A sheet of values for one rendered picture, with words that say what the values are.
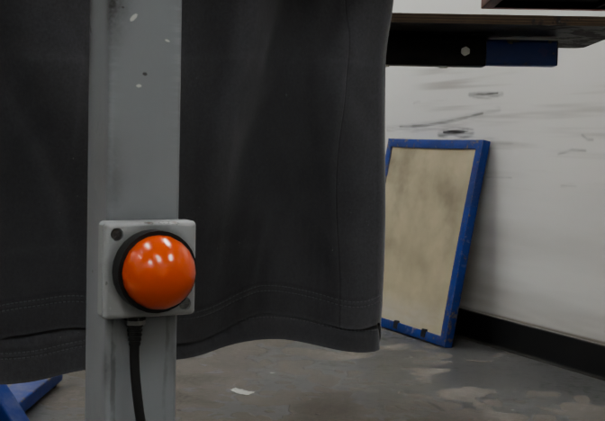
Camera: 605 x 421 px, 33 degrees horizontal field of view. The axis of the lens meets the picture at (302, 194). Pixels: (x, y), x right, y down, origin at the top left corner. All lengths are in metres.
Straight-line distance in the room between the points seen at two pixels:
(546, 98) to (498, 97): 0.25
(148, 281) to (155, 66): 0.11
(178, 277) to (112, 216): 0.05
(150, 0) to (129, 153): 0.08
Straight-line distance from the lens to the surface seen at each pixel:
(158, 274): 0.50
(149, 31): 0.54
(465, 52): 2.00
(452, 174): 3.75
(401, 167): 4.04
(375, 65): 0.94
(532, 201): 3.50
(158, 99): 0.54
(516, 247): 3.57
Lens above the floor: 0.72
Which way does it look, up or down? 3 degrees down
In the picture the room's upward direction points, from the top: 1 degrees clockwise
